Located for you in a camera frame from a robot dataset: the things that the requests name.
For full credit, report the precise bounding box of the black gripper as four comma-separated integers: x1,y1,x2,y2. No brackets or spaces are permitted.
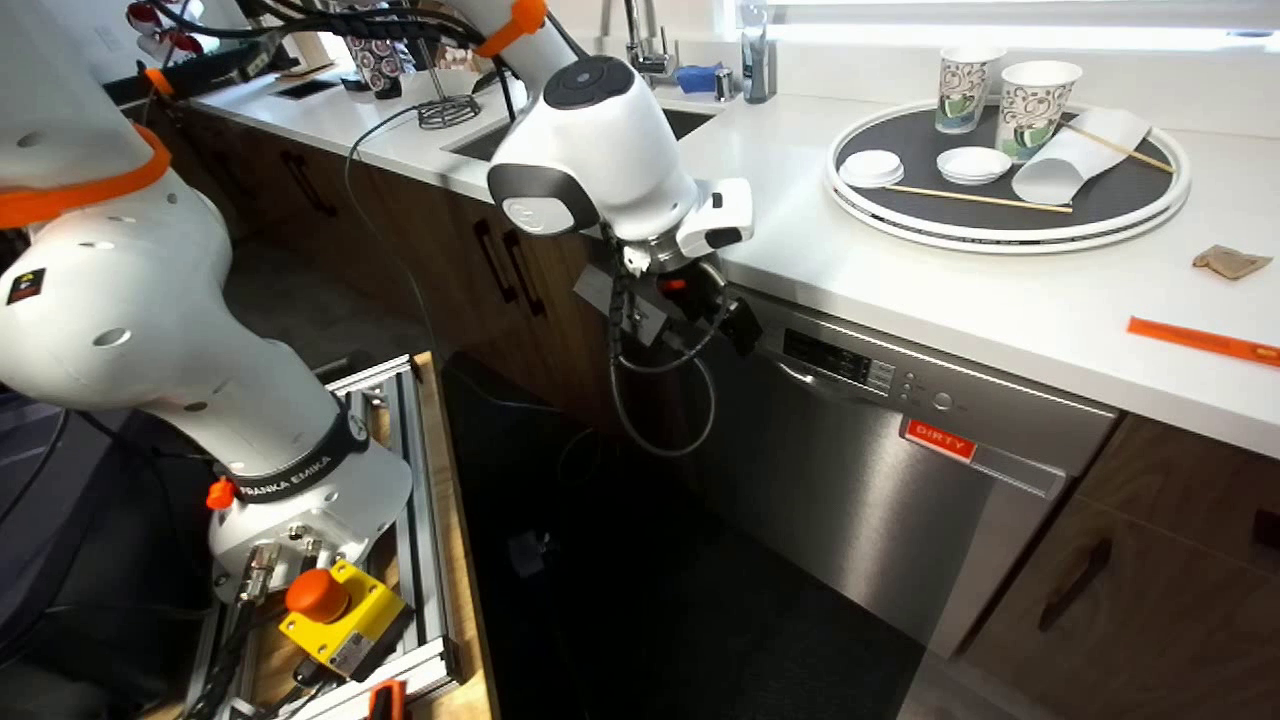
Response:
635,256,769,359

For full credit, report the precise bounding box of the stainless steel dishwasher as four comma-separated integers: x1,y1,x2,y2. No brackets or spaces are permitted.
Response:
694,285,1122,663

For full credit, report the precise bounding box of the red dishwasher sticker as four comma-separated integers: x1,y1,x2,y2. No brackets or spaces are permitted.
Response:
902,413,985,467

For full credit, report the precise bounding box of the wood cabinet beside dishwasher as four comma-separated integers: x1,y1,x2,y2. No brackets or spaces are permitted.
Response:
915,413,1280,720

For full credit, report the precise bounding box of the small white bowl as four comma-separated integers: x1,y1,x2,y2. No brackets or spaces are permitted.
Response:
933,144,1015,187
838,144,907,191

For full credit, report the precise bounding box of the clear dish soap bottle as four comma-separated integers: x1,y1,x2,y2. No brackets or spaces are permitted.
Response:
738,0,779,106

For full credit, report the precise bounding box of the wooden chopstick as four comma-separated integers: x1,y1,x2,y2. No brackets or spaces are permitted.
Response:
1066,119,1175,174
889,179,1076,216

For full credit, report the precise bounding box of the chrome kitchen faucet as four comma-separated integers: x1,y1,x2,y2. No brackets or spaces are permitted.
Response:
596,0,677,75

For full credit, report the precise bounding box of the patterned paper cup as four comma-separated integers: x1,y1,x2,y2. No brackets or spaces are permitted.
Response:
936,44,1008,138
992,56,1089,168

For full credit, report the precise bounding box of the wood cabinet under sink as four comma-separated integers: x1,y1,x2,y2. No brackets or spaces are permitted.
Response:
174,111,631,433

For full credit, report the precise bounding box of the round black white-rimmed tray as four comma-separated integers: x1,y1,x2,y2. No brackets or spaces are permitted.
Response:
824,100,1192,256

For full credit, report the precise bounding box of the yellow emergency stop box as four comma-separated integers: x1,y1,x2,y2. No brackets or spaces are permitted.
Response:
275,560,408,673

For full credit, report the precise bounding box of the flat black rectangular object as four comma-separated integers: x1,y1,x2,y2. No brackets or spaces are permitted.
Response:
271,75,344,104

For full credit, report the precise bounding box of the small brown paper packet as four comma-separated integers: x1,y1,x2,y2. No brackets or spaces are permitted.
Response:
1187,238,1278,285

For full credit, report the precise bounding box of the black cabinet handle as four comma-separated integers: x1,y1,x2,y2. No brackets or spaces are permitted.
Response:
286,144,336,216
499,223,550,319
1035,530,1116,636
474,211,518,304

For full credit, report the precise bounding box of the blue handled dish brush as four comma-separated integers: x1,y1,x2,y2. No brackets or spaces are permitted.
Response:
674,58,746,104

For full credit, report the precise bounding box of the black wire rack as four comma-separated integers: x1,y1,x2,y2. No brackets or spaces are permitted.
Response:
413,88,490,130

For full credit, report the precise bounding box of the thin grey cable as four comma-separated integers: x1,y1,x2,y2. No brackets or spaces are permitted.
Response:
339,93,454,353

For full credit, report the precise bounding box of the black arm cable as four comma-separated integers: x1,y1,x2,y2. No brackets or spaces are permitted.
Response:
134,0,726,462

